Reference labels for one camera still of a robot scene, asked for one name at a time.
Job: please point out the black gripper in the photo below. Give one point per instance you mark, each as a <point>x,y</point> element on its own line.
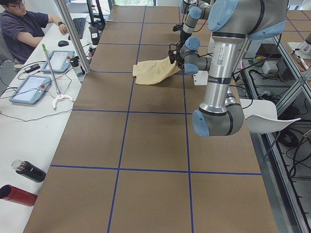
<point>179,59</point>
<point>182,37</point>

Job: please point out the cream long-sleeve printed shirt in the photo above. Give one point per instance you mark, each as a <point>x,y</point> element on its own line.
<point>154,71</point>

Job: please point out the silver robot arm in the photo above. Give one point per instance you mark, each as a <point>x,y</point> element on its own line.
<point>219,114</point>
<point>194,10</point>

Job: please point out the clear bottle with black lid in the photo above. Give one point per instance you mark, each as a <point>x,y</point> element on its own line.
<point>77,68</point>

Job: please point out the black keyboard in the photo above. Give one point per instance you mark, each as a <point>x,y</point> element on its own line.
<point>79,24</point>

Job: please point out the white plastic chair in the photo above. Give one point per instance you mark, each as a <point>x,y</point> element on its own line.
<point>261,116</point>

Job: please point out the black computer mouse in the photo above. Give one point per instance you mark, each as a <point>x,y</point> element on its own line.
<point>63,43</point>

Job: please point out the far blue teach pendant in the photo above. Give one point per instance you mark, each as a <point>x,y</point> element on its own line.
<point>60,60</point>

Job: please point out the blue teach pendant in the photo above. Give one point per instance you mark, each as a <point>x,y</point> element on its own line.
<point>31,90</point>
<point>60,60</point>

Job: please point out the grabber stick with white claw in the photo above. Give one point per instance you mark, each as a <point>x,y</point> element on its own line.
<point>59,95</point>

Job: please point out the black power adapter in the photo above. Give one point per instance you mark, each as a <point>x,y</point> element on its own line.
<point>32,68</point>

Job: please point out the near blue teach pendant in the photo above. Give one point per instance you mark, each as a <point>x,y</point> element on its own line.
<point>31,90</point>

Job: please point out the seated person in dark hoodie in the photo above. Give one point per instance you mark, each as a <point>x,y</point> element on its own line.
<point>22,29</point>

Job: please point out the black water bottle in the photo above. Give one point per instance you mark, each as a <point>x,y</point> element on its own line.
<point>28,170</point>

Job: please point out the red bottle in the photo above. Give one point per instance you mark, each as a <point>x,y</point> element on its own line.
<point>16,195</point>

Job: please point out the white camera mast with base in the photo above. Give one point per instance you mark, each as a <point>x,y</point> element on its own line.
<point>204,72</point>

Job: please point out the aluminium frame post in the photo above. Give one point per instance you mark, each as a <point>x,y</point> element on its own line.
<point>62,7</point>

